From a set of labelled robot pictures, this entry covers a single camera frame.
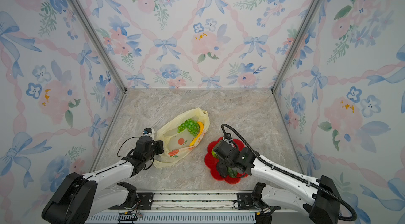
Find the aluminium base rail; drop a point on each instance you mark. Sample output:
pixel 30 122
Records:
pixel 203 208

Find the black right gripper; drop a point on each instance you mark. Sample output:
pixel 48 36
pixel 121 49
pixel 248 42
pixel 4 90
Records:
pixel 220 163

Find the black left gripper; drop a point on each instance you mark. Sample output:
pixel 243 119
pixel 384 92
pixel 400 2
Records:
pixel 159 143

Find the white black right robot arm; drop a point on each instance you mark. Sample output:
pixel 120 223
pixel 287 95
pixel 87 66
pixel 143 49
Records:
pixel 315 198

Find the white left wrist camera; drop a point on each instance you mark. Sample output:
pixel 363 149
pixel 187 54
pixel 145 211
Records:
pixel 149 132

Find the green grape bunch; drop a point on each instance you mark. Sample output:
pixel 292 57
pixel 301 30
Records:
pixel 190 125

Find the aluminium corner post left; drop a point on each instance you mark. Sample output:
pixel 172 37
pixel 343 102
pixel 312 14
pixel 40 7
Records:
pixel 92 34

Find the aluminium corner post right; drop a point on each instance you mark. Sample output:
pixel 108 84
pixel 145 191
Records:
pixel 307 20

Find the green ribbed fruit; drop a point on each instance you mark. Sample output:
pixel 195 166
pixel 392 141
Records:
pixel 232 173

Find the red flower-shaped plate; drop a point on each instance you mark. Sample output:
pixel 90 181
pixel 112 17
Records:
pixel 211 163

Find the green bell pepper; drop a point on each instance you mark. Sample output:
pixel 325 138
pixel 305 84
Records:
pixel 214 154

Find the yellow banana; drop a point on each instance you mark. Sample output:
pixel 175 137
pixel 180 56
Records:
pixel 201 129

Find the yellow printed plastic bag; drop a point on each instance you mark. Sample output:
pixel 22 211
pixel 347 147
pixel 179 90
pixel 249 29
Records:
pixel 176 145

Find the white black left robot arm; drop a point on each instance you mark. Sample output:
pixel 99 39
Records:
pixel 80 196

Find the aluminium corner post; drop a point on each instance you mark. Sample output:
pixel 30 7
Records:
pixel 92 34
pixel 307 20

